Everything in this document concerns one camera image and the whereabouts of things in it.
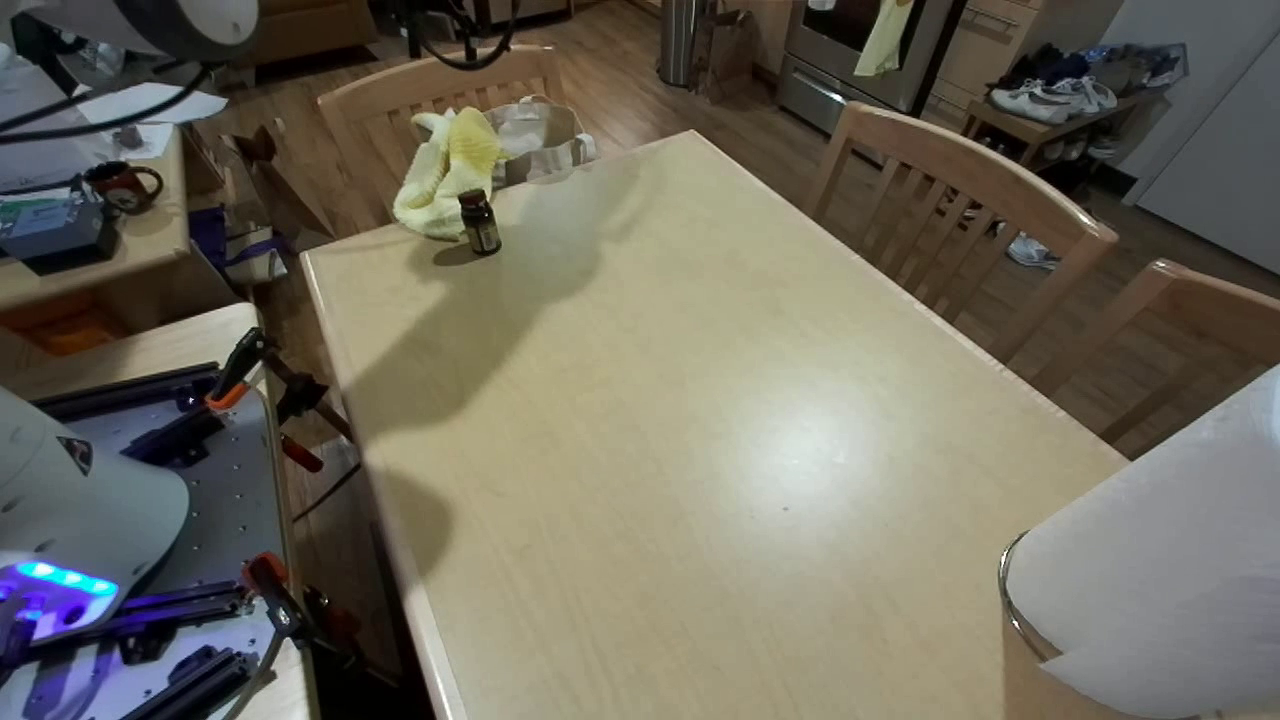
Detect white sneaker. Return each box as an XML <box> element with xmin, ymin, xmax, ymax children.
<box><xmin>1003</xmin><ymin>231</ymin><xmax>1067</xmax><ymax>276</ymax></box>

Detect steel trash can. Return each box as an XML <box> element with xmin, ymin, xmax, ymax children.
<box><xmin>657</xmin><ymin>0</ymin><xmax>708</xmax><ymax>93</ymax></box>

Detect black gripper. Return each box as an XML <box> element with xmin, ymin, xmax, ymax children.
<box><xmin>393</xmin><ymin>0</ymin><xmax>463</xmax><ymax>46</ymax></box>

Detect light wooden cabinet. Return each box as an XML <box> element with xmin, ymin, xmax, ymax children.
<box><xmin>916</xmin><ymin>0</ymin><xmax>1052</xmax><ymax>134</ymax></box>

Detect yellow textured cloth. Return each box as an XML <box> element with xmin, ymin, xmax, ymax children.
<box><xmin>387</xmin><ymin>104</ymin><xmax>509</xmax><ymax>243</ymax></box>

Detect wooden dresser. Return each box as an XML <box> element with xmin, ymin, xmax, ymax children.
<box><xmin>252</xmin><ymin>0</ymin><xmax>380</xmax><ymax>64</ymax></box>

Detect light wooden chair curved back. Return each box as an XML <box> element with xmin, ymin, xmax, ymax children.
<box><xmin>312</xmin><ymin>42</ymin><xmax>574</xmax><ymax>236</ymax></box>

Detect black cable bundle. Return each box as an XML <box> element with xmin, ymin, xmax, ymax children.
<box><xmin>0</xmin><ymin>58</ymin><xmax>219</xmax><ymax>162</ymax></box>

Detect yellow hanging towel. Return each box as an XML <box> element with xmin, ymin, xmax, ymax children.
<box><xmin>853</xmin><ymin>0</ymin><xmax>922</xmax><ymax>83</ymax></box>

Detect steel kitchen appliance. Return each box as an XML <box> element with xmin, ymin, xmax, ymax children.
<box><xmin>776</xmin><ymin>0</ymin><xmax>969</xmax><ymax>135</ymax></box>

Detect black strap ring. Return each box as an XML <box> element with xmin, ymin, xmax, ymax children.
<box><xmin>80</xmin><ymin>157</ymin><xmax>170</xmax><ymax>221</ymax></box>

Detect white paper towel roll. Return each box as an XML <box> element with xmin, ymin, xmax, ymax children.
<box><xmin>998</xmin><ymin>365</ymin><xmax>1280</xmax><ymax>720</ymax></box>

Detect small brown glass bottle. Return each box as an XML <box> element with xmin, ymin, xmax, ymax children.
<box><xmin>455</xmin><ymin>184</ymin><xmax>509</xmax><ymax>262</ymax></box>

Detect white paper sheets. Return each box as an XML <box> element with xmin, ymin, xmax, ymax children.
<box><xmin>0</xmin><ymin>75</ymin><xmax>234</xmax><ymax>191</ymax></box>

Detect white door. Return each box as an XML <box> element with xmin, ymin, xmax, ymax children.
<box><xmin>1134</xmin><ymin>0</ymin><xmax>1280</xmax><ymax>279</ymax></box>

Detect light wooden slatted chair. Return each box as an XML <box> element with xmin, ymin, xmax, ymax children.
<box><xmin>808</xmin><ymin>101</ymin><xmax>1126</xmax><ymax>368</ymax></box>
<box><xmin>1028</xmin><ymin>256</ymin><xmax>1280</xmax><ymax>459</ymax></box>

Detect small wooden shoe rack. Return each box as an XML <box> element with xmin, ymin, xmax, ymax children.
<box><xmin>959</xmin><ymin>35</ymin><xmax>1191</xmax><ymax>171</ymax></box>

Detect grey electronic box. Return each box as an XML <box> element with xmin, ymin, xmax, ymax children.
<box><xmin>0</xmin><ymin>176</ymin><xmax>123</xmax><ymax>270</ymax></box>

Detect wooden desk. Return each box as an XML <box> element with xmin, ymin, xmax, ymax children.
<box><xmin>0</xmin><ymin>75</ymin><xmax>195</xmax><ymax>316</ymax></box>

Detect white sneakers pair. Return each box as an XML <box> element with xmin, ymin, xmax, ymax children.
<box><xmin>990</xmin><ymin>75</ymin><xmax>1119</xmax><ymax>134</ymax></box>

